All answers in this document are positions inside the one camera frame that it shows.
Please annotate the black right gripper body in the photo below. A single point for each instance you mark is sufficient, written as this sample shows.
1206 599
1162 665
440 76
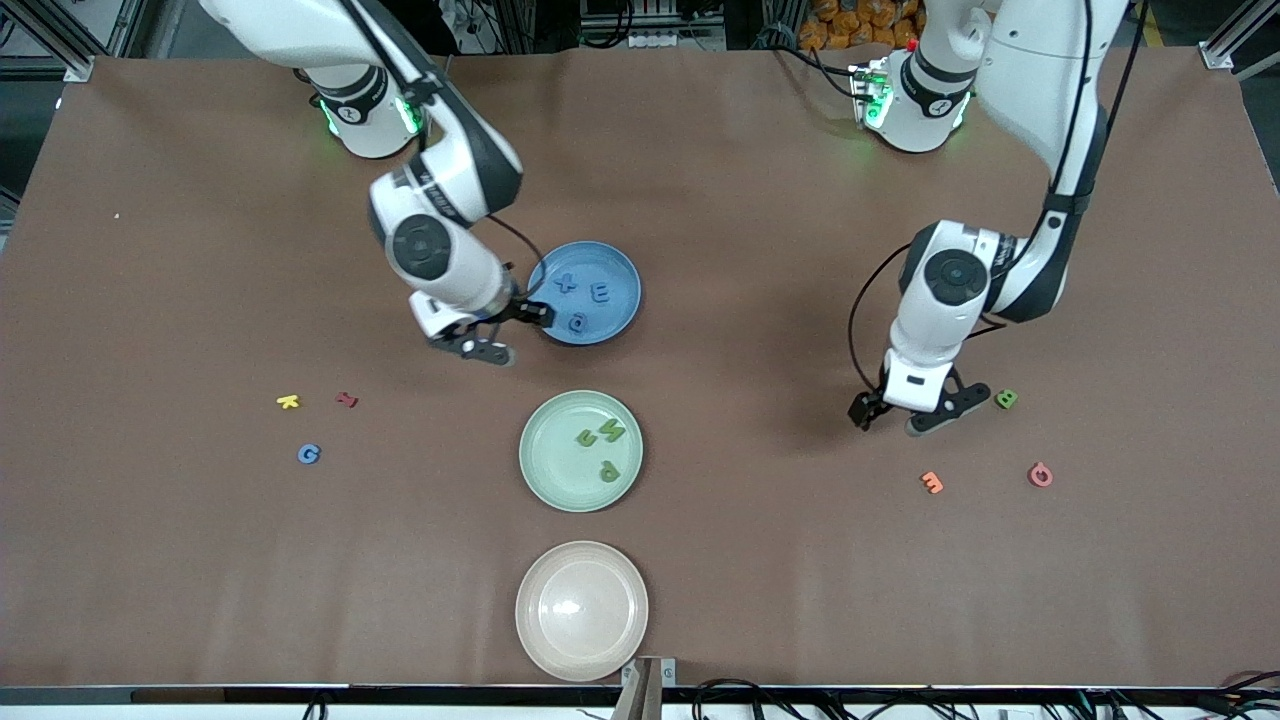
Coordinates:
524 311

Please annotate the blue foam letter X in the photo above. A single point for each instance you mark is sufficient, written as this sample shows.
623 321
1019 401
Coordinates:
566 283

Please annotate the blue foam letter a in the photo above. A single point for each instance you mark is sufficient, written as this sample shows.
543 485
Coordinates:
583 325

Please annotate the blue foam letter E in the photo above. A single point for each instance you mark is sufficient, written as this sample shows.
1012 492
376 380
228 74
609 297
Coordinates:
600 293

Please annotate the orange foam letter E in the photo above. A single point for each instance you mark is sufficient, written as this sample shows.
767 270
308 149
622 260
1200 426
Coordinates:
932 483

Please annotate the green foam letter B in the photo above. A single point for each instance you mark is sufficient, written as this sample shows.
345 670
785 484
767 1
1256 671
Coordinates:
1006 399

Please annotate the green foam letter N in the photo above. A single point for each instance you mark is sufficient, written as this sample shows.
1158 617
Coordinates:
611 431

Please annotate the green foam letter P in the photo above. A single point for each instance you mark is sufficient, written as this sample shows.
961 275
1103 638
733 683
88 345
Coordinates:
611 473

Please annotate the blue foam letter G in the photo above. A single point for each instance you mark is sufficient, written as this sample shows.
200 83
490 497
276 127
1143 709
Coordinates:
303 455

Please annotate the left arm base connector block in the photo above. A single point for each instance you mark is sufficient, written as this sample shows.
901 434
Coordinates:
868 95

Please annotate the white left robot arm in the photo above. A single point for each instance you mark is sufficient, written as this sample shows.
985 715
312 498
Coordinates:
1040 80

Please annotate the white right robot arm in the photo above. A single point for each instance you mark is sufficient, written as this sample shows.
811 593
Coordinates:
450 270

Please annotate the blue plate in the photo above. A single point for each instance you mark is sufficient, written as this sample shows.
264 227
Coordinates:
610 265

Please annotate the green plate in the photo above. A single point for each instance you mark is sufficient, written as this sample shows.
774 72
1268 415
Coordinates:
560 470

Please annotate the brown table cover sheet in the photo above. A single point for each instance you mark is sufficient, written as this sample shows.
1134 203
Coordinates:
760 560

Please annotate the white socket strip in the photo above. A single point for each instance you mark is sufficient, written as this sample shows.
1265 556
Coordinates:
655 40

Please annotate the beige plate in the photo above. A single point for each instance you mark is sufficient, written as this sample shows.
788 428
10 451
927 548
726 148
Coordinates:
582 611

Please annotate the orange fruit pile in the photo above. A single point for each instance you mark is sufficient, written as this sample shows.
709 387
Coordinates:
850 25

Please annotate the grey metal camera mount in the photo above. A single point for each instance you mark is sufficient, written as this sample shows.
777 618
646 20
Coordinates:
645 690

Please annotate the table edge rail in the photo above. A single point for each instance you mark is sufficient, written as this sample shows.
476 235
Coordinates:
300 694

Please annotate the aluminium frame profile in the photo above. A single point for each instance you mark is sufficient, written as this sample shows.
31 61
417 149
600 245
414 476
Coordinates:
78 68
1220 55

